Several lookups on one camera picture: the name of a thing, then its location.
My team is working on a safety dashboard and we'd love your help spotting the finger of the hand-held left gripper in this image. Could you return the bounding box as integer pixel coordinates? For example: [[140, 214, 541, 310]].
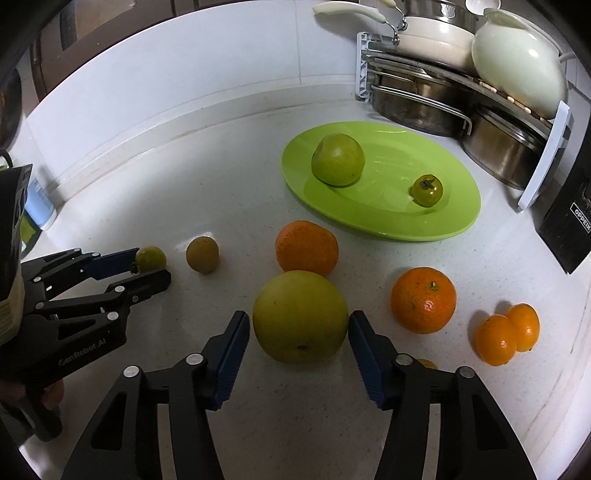
[[21, 248, 139, 296], [34, 270, 171, 321]]

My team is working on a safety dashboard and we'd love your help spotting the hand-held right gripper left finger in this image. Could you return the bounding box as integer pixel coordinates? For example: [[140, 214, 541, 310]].
[[60, 310, 251, 480]]

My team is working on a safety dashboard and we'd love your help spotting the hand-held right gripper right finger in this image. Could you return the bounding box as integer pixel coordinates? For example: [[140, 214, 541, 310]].
[[348, 310, 539, 480]]

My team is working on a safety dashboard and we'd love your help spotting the green tomato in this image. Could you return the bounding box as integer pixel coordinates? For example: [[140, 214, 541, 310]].
[[134, 246, 167, 275], [412, 174, 444, 208]]

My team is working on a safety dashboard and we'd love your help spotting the large yellow-green apple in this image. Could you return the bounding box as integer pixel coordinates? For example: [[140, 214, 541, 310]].
[[252, 270, 349, 364]]

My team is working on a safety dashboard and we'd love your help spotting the large orange with stem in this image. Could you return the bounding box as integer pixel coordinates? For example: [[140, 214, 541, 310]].
[[390, 267, 457, 335]]

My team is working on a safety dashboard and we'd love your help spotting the small orange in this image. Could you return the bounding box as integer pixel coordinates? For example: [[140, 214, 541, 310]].
[[505, 303, 540, 352], [475, 314, 518, 367]]

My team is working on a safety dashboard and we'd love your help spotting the green plastic plate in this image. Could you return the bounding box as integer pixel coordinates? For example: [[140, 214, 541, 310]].
[[281, 121, 482, 241]]

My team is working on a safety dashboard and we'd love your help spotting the person's left hand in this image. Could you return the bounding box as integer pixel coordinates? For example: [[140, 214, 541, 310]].
[[0, 381, 65, 414]]

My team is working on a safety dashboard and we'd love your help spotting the blue and white bottle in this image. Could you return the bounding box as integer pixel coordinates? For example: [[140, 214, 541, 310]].
[[23, 178, 57, 232]]

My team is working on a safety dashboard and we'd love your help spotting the green apple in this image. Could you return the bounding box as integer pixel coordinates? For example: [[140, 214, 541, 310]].
[[311, 133, 366, 187]]

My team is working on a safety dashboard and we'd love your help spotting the black box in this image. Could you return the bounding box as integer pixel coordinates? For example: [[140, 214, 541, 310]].
[[538, 175, 591, 275]]

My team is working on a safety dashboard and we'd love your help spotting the brown wooden cabinet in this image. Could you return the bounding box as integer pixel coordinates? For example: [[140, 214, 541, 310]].
[[32, 0, 190, 70]]

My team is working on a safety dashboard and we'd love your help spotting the steel pot with lid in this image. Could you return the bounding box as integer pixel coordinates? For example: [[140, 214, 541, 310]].
[[462, 105, 555, 190]]

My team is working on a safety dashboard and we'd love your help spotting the steel corner pot rack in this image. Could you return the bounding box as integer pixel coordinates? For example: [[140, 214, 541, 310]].
[[355, 31, 575, 212]]

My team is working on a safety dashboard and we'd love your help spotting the wooden bead trivet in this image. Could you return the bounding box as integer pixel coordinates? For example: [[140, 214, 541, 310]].
[[478, 79, 552, 121]]

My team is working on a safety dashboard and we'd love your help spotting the cream frying pan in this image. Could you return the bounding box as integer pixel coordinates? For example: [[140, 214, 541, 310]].
[[313, 1, 478, 70]]

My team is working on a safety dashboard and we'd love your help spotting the tall steel pot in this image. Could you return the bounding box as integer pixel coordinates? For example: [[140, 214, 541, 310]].
[[402, 0, 481, 28]]

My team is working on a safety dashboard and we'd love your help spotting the steel pot with long handles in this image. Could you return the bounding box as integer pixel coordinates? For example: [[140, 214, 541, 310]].
[[370, 69, 476, 138]]

